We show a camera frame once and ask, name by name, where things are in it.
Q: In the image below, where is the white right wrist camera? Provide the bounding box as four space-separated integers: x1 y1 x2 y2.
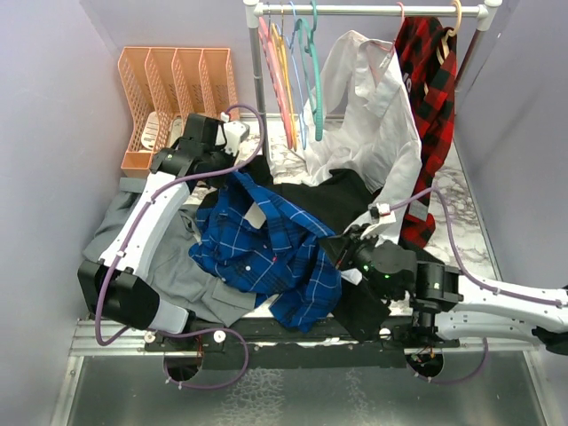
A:
360 203 396 240

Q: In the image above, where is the pink hanger under white shirt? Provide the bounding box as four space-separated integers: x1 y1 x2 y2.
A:
366 1 406 85

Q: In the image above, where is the light blue hanger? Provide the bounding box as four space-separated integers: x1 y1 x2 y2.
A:
285 1 307 149

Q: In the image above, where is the peach plastic file organizer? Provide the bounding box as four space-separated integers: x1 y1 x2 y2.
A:
118 46 237 178

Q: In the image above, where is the cream hanger under plaid shirt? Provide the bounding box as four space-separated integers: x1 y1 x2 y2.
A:
436 0 462 66

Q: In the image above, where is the white shirt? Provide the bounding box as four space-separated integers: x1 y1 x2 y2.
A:
297 30 422 233

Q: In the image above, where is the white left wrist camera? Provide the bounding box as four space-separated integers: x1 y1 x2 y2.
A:
215 113 250 157

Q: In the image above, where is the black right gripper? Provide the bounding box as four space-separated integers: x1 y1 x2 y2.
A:
318 223 398 300

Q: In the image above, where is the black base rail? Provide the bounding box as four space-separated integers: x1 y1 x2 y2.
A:
145 316 459 371

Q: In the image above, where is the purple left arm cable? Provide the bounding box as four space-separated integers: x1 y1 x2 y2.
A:
94 103 266 391

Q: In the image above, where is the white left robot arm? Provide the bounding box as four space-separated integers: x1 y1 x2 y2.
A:
77 114 249 351

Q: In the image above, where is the blue plaid shirt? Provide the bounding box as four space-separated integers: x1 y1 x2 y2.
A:
189 171 342 333

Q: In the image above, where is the red black plaid shirt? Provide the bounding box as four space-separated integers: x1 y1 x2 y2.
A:
393 15 458 249

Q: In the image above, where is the teal hanger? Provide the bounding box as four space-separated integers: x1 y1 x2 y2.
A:
295 1 324 142

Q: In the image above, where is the grey shirt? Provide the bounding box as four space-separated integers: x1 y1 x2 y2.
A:
83 177 256 326

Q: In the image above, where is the yellow hanger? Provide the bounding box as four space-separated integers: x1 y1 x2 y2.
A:
269 23 298 151

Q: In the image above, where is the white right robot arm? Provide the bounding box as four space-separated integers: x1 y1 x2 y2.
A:
319 225 567 355

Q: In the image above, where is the white oval packaged card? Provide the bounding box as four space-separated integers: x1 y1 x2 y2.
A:
140 111 160 152

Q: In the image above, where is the metal clothes rack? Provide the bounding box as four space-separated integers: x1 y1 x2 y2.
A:
242 0 503 159

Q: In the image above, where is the black garment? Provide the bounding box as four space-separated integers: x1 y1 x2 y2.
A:
199 154 438 343

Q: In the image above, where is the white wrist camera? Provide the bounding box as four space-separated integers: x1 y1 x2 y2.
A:
215 113 250 157
360 203 396 240

